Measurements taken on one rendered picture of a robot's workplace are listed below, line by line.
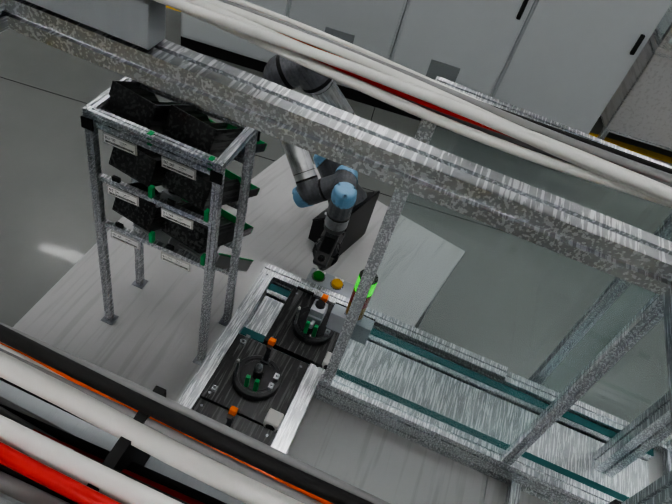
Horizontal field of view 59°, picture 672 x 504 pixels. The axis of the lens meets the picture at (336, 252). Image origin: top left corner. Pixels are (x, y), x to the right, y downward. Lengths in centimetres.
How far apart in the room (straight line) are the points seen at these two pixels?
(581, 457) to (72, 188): 294
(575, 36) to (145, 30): 393
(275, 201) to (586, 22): 273
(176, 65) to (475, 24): 376
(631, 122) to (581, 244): 476
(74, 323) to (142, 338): 21
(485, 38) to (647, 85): 148
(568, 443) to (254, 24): 170
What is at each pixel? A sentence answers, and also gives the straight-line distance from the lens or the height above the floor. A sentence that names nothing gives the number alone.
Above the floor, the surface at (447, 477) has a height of 86.
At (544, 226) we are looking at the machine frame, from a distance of 74.
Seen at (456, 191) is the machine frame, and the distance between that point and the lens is 73.
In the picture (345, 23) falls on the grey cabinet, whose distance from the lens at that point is 454.
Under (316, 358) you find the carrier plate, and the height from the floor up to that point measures 97.
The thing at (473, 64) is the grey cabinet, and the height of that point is 59.
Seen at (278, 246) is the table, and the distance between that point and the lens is 228.
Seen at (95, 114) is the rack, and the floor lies 166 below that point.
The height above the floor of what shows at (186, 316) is 86.
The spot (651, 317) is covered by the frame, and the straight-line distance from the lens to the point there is 140.
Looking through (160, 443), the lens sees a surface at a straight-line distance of 32.
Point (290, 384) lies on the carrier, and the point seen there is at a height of 97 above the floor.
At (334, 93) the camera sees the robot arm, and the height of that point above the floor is 148.
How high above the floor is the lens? 250
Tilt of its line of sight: 45 degrees down
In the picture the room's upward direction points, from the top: 18 degrees clockwise
